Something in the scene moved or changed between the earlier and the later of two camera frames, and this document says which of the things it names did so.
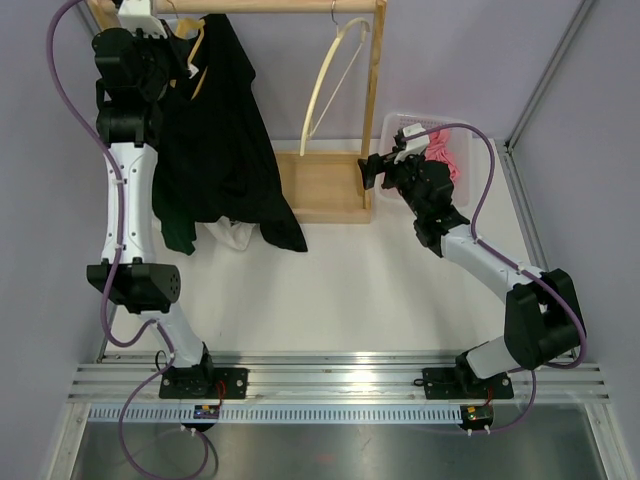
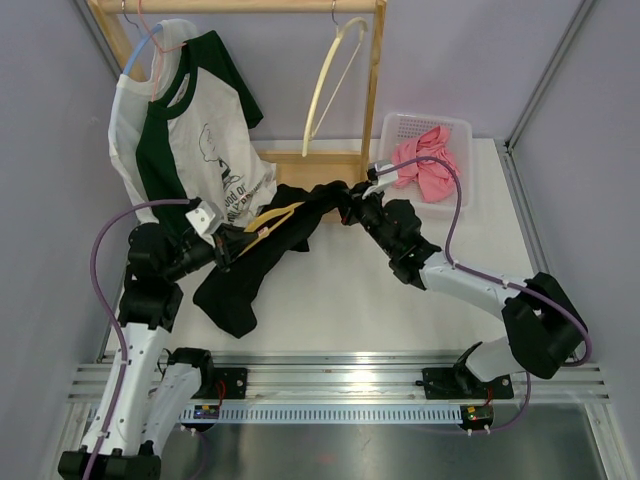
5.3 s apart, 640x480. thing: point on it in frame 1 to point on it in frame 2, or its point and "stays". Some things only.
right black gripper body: x=404 y=175 to x=369 y=211
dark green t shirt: x=178 y=228 to x=194 y=140
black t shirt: x=214 y=158 to x=285 y=219
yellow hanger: x=189 y=28 to x=267 y=218
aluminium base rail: x=326 y=378 stays
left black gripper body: x=159 y=60 to x=222 y=254
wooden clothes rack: x=325 y=188 stays
